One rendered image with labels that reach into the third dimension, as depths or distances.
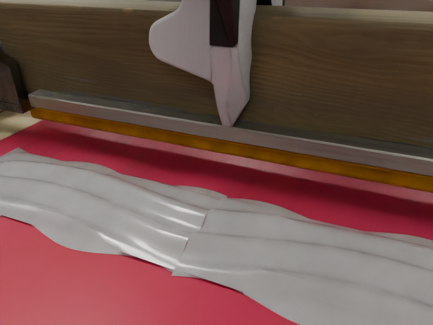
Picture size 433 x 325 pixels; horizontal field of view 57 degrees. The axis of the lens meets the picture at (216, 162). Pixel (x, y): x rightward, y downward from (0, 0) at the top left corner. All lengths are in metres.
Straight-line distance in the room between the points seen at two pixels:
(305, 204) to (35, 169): 0.18
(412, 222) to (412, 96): 0.07
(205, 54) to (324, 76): 0.07
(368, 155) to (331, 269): 0.07
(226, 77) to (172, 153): 0.10
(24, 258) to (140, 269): 0.06
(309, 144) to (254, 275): 0.08
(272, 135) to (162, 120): 0.07
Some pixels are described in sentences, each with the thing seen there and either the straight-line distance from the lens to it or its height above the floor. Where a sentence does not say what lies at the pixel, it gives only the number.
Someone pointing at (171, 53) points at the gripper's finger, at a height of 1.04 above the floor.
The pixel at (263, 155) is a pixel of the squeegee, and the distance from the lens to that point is 0.27.
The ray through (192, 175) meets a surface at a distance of 0.27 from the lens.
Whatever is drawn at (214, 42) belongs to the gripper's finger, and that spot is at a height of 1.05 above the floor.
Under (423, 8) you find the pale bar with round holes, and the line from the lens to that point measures 0.45.
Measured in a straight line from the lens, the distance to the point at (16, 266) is 0.23.
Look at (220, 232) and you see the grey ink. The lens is 0.21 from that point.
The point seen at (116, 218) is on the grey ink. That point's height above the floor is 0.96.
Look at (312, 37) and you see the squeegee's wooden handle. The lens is 0.23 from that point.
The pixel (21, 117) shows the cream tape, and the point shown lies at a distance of 0.41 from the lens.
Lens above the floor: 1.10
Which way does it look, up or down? 30 degrees down
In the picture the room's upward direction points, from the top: 2 degrees counter-clockwise
